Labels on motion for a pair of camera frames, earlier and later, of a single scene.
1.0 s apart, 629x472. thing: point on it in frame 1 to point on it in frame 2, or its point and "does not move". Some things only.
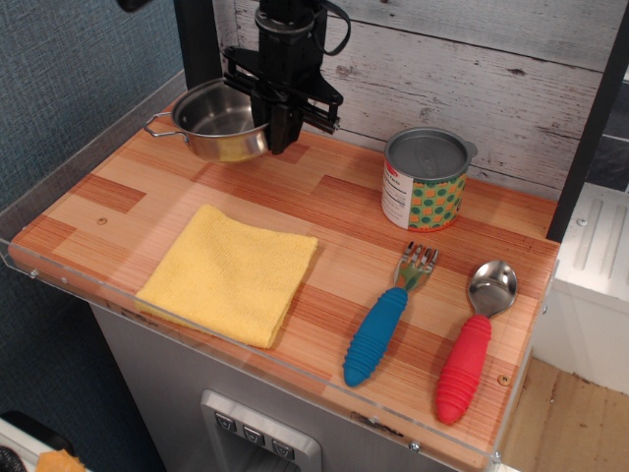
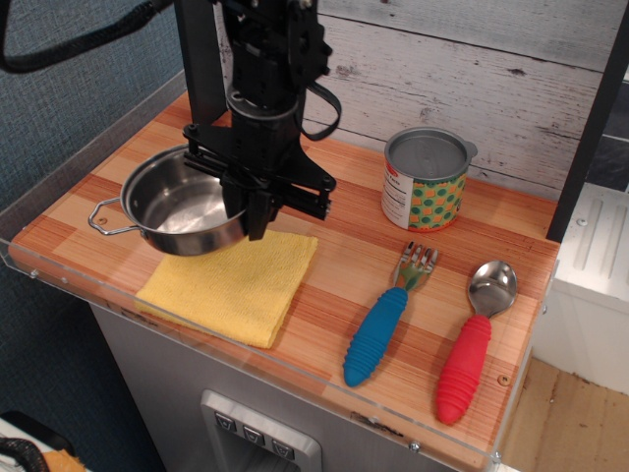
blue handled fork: (378, 320) does not move
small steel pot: (216, 119) to (181, 210)
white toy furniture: (585, 324) does not move
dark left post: (200, 39) does not move
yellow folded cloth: (228, 279) does not move
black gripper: (290, 68) to (263, 147)
